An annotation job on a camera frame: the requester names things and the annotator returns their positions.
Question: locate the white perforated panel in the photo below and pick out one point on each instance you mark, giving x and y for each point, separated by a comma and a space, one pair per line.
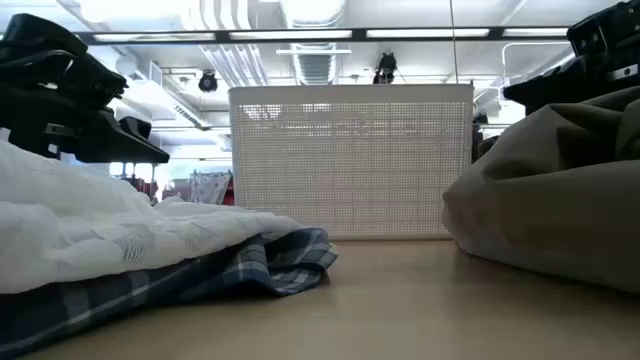
350, 165

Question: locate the blue plaid shirt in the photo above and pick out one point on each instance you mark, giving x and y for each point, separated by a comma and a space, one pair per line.
280, 260

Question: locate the white patterned cloth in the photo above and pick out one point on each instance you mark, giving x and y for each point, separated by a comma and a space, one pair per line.
210, 187

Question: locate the black ceiling spotlight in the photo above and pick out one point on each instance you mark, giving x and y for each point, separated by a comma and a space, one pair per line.
207, 81

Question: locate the khaki grey garment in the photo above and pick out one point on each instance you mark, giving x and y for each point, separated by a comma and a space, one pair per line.
550, 200

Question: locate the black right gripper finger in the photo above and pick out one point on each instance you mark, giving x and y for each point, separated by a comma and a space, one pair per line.
550, 87

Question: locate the black hanging camera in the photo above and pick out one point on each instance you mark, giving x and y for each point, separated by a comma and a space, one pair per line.
386, 67

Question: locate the red black portable box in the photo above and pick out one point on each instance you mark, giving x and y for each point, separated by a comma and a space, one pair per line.
229, 192

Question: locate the white sheer garment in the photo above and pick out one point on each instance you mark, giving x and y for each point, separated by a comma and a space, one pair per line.
75, 225

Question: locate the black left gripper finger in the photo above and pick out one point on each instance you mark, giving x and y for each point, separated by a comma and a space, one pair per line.
115, 142
136, 127

